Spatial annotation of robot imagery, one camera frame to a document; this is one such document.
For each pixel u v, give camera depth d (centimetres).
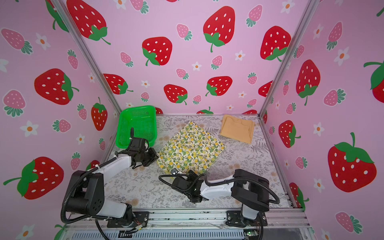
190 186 64
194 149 99
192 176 76
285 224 73
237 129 111
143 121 118
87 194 43
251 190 45
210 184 55
